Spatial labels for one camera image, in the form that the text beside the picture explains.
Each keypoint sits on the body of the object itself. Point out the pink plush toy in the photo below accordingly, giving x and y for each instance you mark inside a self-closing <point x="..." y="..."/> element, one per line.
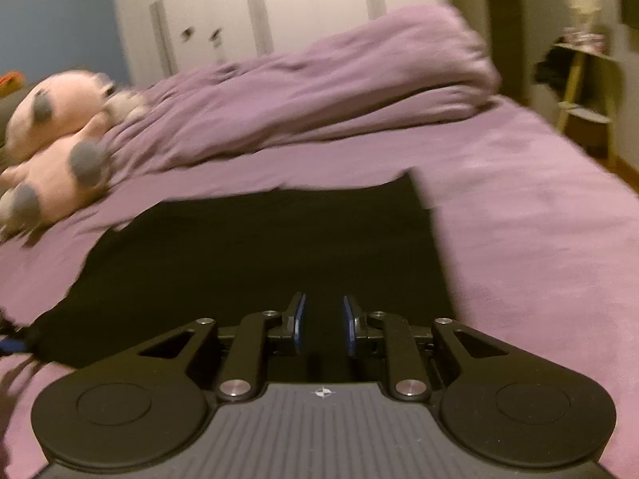
<point x="57" y="164"/>

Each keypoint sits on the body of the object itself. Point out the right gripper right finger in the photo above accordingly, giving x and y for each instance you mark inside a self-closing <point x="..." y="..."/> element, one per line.
<point x="363" y="333"/>

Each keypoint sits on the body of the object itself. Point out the yellow side shelf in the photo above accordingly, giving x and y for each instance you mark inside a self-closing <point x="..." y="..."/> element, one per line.
<point x="584" y="79"/>

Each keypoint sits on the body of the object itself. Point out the purple duvet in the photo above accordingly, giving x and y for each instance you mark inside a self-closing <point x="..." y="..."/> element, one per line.
<point x="414" y="66"/>

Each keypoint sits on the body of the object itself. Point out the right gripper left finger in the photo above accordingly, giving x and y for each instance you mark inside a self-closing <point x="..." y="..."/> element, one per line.
<point x="285" y="330"/>

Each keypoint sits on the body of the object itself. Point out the white wardrobe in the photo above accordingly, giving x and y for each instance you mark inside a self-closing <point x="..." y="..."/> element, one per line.
<point x="163" y="37"/>

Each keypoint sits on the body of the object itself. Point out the purple bed sheet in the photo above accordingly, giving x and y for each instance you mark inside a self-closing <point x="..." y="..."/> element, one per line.
<point x="541" y="243"/>

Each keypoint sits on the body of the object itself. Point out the black garment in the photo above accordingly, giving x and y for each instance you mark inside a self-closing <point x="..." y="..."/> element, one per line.
<point x="228" y="257"/>

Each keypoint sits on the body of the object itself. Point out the orange plush toy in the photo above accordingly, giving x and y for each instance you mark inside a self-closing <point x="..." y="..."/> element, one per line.
<point x="11" y="82"/>

